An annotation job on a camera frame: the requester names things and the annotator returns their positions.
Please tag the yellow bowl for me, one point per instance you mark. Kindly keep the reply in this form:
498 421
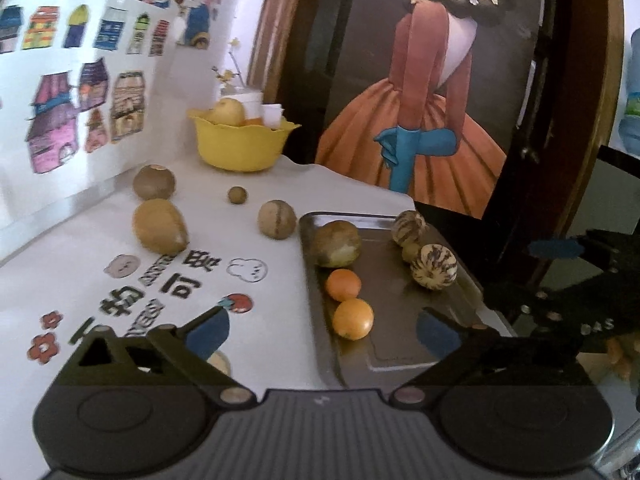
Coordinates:
240 147

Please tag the colourful houses drawing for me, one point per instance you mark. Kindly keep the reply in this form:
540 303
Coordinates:
75 85

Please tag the round brown fruit with seam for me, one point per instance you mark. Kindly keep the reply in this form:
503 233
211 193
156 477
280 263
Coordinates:
276 218

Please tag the kiwi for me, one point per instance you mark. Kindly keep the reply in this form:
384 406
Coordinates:
410 252

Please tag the tiny brown fruit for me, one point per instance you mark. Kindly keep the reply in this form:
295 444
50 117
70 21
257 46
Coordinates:
237 195

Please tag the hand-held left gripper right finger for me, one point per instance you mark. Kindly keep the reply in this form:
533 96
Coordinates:
437 335

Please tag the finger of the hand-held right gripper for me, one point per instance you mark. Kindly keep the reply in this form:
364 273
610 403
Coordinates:
555 248
530 305

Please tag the white vase with flower sprig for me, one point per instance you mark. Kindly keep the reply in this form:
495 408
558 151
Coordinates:
245 97

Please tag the orange dress figure poster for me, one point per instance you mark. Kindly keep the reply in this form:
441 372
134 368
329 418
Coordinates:
430 110

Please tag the brown wooden door frame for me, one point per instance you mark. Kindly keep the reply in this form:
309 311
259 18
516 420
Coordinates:
272 30

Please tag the small striped melon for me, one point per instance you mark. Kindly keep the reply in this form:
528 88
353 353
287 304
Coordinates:
409 227

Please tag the orange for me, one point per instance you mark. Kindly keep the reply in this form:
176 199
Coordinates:
353 318
343 284

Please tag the round brown fruit pale top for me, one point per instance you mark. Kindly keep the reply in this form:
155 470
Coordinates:
154 182

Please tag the white paper cup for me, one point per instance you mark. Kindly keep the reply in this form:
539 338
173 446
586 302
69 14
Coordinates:
273 116

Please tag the oval brown fruit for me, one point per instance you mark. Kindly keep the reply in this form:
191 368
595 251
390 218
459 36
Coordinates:
160 226

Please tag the large striped melon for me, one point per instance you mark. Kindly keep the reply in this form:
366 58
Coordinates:
434 266

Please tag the translucent blue water bottle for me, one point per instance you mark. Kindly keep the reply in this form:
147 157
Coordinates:
631 100

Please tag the yellow pear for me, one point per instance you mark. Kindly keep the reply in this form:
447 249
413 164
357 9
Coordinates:
226 111

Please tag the metal tray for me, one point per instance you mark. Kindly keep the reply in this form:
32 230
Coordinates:
395 310

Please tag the person's right hand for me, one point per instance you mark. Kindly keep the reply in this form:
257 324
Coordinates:
618 357

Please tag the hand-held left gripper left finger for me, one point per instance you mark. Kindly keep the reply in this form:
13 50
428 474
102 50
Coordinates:
207 335

